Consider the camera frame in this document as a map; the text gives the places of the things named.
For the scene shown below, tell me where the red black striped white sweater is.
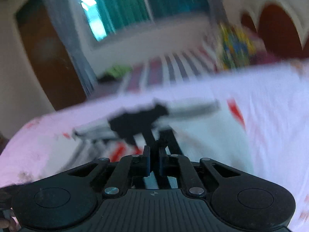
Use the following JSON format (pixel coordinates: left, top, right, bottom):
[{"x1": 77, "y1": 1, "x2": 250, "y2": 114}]
[{"x1": 62, "y1": 99, "x2": 254, "y2": 174}]

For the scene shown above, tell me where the green and black clothes pile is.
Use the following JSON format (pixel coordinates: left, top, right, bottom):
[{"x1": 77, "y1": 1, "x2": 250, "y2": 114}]
[{"x1": 97, "y1": 65, "x2": 132, "y2": 83}]

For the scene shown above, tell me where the pink floral bed sheet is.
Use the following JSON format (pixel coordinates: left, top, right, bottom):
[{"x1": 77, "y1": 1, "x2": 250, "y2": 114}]
[{"x1": 1, "y1": 63, "x2": 308, "y2": 231}]

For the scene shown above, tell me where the brown wooden door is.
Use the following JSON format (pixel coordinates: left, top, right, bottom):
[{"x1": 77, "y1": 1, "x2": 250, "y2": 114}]
[{"x1": 15, "y1": 0, "x2": 86, "y2": 111}]

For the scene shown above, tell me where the striped purple white bed sheet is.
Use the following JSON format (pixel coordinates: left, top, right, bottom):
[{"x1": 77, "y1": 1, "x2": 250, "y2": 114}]
[{"x1": 96, "y1": 38, "x2": 223, "y2": 97}]

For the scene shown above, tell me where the colourful floral pillow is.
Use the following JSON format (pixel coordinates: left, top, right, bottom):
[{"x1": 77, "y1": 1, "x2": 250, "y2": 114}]
[{"x1": 217, "y1": 23, "x2": 257, "y2": 70}]

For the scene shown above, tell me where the red heart-shaped headboard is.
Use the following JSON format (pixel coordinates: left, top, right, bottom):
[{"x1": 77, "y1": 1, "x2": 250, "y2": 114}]
[{"x1": 240, "y1": 3, "x2": 308, "y2": 59}]

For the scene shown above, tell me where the window with teal glass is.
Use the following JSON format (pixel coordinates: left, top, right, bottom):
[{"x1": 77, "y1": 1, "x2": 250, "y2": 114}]
[{"x1": 74, "y1": 0, "x2": 210, "y2": 48}]

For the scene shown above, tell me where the grey curtain left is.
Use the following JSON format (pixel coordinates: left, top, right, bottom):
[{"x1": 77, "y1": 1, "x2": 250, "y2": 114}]
[{"x1": 43, "y1": 0, "x2": 97, "y2": 96}]

